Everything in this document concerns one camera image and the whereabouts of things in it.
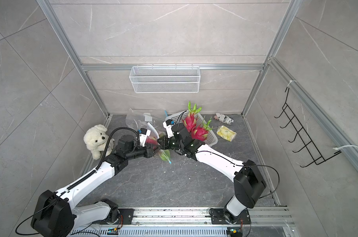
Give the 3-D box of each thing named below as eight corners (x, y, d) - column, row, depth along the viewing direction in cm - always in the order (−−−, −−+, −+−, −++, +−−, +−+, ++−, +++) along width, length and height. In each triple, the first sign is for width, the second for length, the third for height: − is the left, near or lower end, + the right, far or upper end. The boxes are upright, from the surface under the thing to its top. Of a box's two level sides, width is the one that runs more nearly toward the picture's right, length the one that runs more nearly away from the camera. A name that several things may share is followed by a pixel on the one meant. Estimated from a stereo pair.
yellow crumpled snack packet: (214, 132, 111) (215, 129, 108) (220, 126, 115) (221, 123, 112) (230, 143, 105) (231, 140, 102) (236, 136, 109) (237, 133, 106)
